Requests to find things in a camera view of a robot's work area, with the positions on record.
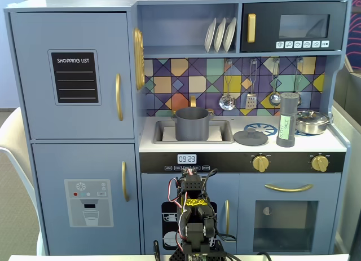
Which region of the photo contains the black and red robot base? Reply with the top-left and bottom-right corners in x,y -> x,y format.
169,238 -> 226,261

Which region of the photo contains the white plate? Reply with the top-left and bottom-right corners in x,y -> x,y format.
213,17 -> 227,53
222,17 -> 237,52
204,17 -> 217,53

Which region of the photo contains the gray salt shaker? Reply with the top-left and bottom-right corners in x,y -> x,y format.
276,92 -> 300,148

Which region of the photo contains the gold oven handle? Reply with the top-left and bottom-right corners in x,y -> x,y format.
264,183 -> 314,193

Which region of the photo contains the blue oven door with window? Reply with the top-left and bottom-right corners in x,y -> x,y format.
238,173 -> 342,255

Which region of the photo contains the fridge door with ice dispenser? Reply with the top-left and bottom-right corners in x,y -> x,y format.
32,143 -> 142,255

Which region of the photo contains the gold dishwasher handle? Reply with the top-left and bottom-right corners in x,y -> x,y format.
224,200 -> 231,236

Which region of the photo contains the gray plastic pot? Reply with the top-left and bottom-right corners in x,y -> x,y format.
171,107 -> 214,141

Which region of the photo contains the curved gold fridge handle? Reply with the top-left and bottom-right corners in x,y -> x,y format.
121,161 -> 130,202
115,73 -> 124,122

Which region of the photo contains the metal slotted spatula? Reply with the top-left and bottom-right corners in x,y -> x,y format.
244,59 -> 258,110

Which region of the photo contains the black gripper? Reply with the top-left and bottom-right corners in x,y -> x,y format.
182,167 -> 202,178

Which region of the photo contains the gray pot lid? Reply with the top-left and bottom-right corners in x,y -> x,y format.
233,127 -> 268,146

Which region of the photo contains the blue dishwasher door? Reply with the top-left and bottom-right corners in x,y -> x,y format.
140,173 -> 239,255

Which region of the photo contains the metal ladle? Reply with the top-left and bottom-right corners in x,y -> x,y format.
268,57 -> 281,107

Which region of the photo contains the metal skimmer spoon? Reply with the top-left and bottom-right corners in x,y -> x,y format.
219,59 -> 236,112

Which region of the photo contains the light blue desk divider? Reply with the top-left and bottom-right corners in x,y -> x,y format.
332,60 -> 361,255

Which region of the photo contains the white chair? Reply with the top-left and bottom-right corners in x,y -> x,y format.
0,107 -> 47,256

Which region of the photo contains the fridge door with shopping list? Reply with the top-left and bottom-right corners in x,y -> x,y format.
10,12 -> 135,140

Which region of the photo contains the gold stove knob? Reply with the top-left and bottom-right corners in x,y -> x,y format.
252,155 -> 269,173
311,155 -> 329,172

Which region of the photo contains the metal hanging utensil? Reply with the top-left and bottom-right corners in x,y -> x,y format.
293,57 -> 304,105

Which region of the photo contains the black cable with connector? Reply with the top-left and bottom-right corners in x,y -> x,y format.
225,251 -> 271,261

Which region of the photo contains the gold microwave handle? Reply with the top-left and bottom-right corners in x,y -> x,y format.
247,13 -> 257,44

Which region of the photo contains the steel pot with lid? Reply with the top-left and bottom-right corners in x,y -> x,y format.
294,110 -> 334,135

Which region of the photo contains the blue wooden toy kitchen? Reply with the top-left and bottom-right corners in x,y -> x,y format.
3,0 -> 353,256

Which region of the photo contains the gold toy phone handset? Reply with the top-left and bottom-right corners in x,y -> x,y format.
133,26 -> 146,91

